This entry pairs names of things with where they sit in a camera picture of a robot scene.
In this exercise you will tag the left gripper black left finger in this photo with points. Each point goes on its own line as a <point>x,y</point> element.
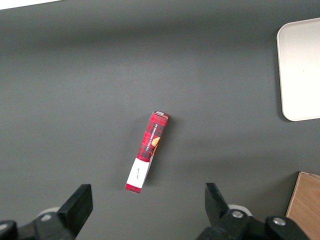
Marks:
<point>75,207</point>

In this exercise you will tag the beige rectangular plastic tray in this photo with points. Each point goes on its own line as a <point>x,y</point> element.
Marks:
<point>300,70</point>

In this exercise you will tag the red tartan shortbread box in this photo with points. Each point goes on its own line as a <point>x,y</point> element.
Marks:
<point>147,150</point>

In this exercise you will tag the wooden two-drawer cabinet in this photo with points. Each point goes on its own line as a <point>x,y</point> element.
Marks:
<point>306,207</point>

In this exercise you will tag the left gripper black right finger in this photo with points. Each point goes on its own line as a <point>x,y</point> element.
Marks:
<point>220,210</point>

